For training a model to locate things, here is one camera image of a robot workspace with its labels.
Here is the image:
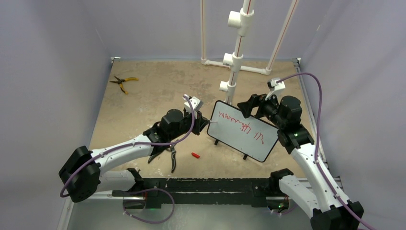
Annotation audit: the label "white PVC pipe frame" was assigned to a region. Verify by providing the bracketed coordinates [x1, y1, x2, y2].
[200, 0, 299, 104]

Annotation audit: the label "small black-framed whiteboard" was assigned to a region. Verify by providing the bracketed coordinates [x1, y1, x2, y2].
[207, 101, 278, 162]

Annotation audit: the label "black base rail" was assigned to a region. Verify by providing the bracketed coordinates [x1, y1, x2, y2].
[112, 178, 290, 211]

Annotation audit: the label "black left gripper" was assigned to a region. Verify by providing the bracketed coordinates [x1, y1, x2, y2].
[169, 109, 209, 140]

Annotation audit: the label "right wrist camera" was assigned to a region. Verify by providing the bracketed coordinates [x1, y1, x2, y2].
[265, 78, 286, 101]

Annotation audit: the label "red marker cap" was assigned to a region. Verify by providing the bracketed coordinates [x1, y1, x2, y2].
[191, 152, 200, 159]

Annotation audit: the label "black handled pliers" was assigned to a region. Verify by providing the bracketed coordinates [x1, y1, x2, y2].
[147, 144, 177, 173]

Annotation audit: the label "yellow handled needle-nose pliers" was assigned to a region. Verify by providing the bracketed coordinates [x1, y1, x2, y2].
[110, 76, 139, 95]

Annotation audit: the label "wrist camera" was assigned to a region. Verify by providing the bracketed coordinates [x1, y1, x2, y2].
[265, 78, 286, 101]
[183, 94, 203, 118]

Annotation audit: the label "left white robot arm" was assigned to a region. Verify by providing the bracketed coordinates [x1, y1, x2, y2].
[58, 109, 210, 203]

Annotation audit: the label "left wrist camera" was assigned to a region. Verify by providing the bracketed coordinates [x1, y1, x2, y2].
[183, 94, 203, 118]

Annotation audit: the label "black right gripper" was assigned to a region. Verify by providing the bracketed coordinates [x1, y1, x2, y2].
[238, 90, 286, 129]

